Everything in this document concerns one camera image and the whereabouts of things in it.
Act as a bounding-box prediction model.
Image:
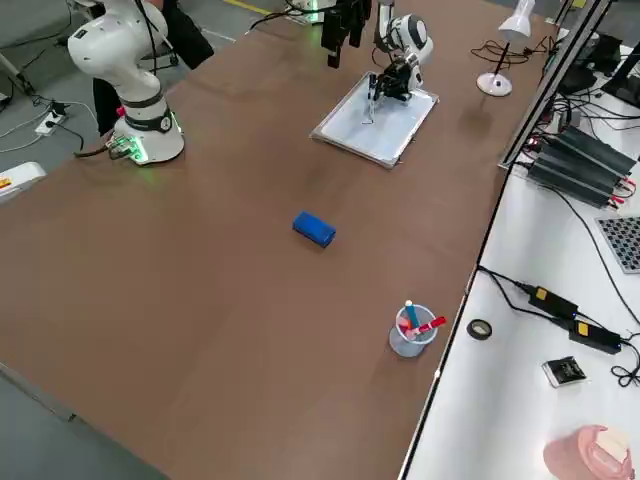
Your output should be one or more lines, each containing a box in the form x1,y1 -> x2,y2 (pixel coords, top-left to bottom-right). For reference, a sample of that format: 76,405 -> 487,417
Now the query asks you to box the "thin dark lamp cable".
469,35 -> 557,67

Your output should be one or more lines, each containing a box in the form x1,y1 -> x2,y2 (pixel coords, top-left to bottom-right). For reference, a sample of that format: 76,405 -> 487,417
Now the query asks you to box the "checkerboard calibration sheet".
594,215 -> 640,275

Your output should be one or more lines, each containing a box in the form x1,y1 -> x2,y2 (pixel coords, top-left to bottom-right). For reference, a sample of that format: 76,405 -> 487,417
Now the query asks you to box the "blue whiteboard eraser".
291,210 -> 338,250

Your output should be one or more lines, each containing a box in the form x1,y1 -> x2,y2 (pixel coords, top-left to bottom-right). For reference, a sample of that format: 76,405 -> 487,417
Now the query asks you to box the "red marker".
408,315 -> 448,337

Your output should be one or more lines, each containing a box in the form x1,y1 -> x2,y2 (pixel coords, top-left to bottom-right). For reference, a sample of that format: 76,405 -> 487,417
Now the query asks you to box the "small black and white box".
540,355 -> 587,389

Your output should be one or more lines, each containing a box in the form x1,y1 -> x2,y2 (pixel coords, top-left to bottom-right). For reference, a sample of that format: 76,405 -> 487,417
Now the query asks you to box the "aluminium frame post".
497,0 -> 609,169

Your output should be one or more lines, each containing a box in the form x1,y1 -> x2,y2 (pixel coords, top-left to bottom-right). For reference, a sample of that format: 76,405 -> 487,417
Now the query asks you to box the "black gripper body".
381,53 -> 424,102
320,0 -> 374,52

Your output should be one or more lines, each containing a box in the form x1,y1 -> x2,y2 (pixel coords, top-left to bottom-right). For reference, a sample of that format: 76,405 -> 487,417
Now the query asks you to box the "white power strip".
33,111 -> 70,137

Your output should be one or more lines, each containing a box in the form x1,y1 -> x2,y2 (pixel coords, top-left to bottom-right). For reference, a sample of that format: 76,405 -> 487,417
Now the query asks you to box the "pink tape dispenser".
542,424 -> 634,480

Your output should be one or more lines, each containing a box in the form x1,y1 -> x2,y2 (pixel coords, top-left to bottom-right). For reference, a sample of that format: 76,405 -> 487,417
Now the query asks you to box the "silver framed whiteboard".
309,71 -> 442,171

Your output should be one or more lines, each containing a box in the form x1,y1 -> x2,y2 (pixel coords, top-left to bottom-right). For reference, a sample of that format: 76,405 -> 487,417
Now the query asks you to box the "white desk lamp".
475,0 -> 537,98

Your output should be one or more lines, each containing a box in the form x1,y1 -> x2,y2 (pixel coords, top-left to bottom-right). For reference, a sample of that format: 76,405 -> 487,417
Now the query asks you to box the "black finned power supply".
523,124 -> 640,210

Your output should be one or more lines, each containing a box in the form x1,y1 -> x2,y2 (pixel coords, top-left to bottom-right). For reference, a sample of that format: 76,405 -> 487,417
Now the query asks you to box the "black power adapter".
568,319 -> 623,356
528,285 -> 580,320

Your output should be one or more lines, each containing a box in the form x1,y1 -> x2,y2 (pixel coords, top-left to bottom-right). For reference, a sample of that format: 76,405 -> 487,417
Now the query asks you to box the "clear mesh pen cup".
388,304 -> 437,358

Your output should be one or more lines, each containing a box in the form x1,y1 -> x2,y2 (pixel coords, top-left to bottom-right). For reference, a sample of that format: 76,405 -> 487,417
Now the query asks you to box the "black tape roll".
466,317 -> 493,342

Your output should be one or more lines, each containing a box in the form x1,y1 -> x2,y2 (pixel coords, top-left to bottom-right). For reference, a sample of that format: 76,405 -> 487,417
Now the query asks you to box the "white box with red label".
0,160 -> 48,205

